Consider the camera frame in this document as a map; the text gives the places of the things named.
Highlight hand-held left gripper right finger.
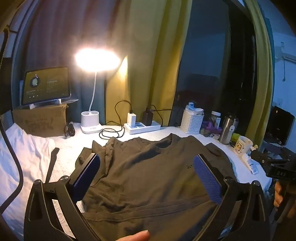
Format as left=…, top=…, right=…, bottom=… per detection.
left=193, top=153, right=271, bottom=241

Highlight person's left hand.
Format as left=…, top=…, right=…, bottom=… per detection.
left=102, top=230, right=151, bottom=241

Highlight black charger cable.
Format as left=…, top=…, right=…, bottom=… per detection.
left=146, top=104, right=176, bottom=127
left=100, top=100, right=134, bottom=140

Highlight dark glass window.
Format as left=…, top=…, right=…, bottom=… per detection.
left=169, top=0, right=257, bottom=130

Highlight narrow yellow curtain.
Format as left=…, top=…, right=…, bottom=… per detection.
left=243, top=0, right=275, bottom=149

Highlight white tablet stand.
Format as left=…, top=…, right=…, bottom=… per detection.
left=29, top=98, right=62, bottom=109

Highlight purple cloth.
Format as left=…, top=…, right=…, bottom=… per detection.
left=201, top=120, right=222, bottom=135

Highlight thick black cable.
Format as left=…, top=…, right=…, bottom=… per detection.
left=0, top=116, right=23, bottom=212

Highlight dark grey t-shirt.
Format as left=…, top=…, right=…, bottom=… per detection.
left=77, top=133, right=237, bottom=241

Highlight white air conditioner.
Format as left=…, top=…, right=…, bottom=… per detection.
left=274, top=42, right=296, bottom=63

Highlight blue curtain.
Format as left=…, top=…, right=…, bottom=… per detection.
left=14, top=0, right=132, bottom=126

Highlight black tablet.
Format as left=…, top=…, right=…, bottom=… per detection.
left=21, top=67, right=71, bottom=106

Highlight black charger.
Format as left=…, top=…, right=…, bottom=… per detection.
left=142, top=111, right=154, bottom=126

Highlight white cream tube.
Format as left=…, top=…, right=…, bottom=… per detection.
left=242, top=154, right=259, bottom=175

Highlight white woven basket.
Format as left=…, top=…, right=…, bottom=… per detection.
left=180, top=109, right=204, bottom=134

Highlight clear jar with white lid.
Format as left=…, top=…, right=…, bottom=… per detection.
left=209, top=111, right=222, bottom=129

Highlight brown cardboard box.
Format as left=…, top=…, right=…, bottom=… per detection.
left=12, top=104, right=69, bottom=137

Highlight person's right hand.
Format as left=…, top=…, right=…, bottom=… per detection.
left=273, top=181, right=296, bottom=219

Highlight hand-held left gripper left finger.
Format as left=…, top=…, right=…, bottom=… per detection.
left=24, top=153, right=101, bottom=241

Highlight steel tumbler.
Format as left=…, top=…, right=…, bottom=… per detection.
left=218, top=113, right=239, bottom=145

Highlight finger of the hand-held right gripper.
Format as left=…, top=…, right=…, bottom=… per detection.
left=251, top=150, right=288, bottom=165

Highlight wide yellow curtain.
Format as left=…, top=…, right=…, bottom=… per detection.
left=105, top=0, right=192, bottom=127

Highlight white cartoon mug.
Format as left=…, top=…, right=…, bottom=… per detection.
left=232, top=136, right=252, bottom=155

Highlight white desk lamp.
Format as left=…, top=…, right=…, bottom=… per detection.
left=74, top=48, right=121, bottom=134

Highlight white charger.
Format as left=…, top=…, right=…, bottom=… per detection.
left=127, top=112, right=137, bottom=127

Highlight black boxy device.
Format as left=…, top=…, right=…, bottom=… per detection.
left=264, top=105, right=295, bottom=144

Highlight white power strip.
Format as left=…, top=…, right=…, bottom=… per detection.
left=124, top=122, right=162, bottom=135

